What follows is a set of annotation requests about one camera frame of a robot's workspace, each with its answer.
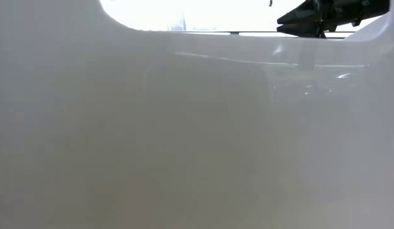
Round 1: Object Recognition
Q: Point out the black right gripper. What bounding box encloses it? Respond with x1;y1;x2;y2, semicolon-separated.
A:
276;0;390;38

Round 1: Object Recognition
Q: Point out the white plastic caddy with handle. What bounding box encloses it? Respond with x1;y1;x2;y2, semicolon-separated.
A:
0;0;394;229

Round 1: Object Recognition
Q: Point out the dark overhead crossbar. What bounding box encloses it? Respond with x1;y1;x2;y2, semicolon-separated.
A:
166;31;355;36

